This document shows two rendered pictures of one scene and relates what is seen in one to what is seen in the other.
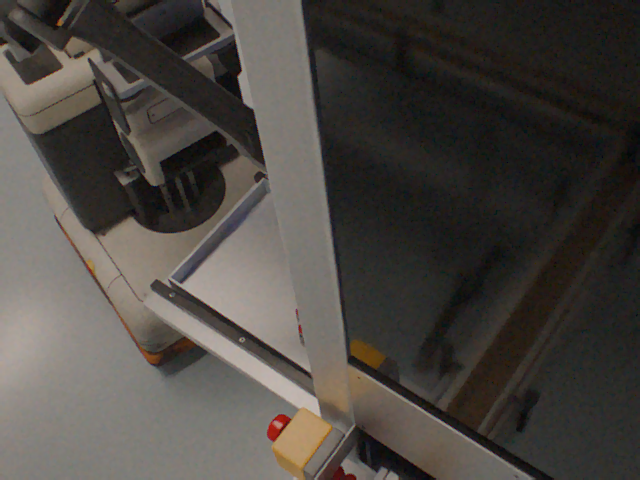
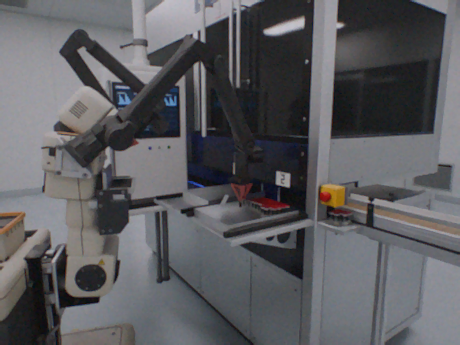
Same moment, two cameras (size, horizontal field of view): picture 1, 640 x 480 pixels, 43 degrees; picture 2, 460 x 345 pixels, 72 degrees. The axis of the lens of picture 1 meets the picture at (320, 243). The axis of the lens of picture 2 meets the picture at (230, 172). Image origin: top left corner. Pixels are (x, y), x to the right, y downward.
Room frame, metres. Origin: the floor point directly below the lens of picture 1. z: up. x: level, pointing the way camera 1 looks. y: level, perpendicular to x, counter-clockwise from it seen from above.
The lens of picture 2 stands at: (0.53, 1.30, 1.28)
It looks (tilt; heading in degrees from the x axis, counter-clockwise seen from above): 10 degrees down; 283
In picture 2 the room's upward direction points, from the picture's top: straight up
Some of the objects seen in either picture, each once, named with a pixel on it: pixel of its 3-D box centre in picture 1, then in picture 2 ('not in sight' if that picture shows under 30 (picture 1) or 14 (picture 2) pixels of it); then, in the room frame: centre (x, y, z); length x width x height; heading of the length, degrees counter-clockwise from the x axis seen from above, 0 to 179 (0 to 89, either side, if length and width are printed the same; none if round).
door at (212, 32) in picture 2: not in sight; (220, 77); (0.98, -0.47, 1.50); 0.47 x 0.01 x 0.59; 137
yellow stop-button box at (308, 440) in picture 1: (309, 448); (333, 194); (0.40, 0.06, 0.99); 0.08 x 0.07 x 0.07; 47
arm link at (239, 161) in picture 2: not in sight; (242, 158); (0.77, 0.00, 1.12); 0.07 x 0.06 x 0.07; 46
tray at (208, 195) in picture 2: not in sight; (223, 194); (0.91, -0.26, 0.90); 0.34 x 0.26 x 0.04; 47
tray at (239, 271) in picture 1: (293, 276); (245, 213); (0.74, 0.05, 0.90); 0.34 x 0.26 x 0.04; 46
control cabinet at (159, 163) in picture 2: not in sight; (144, 133); (1.47, -0.50, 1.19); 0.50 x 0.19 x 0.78; 47
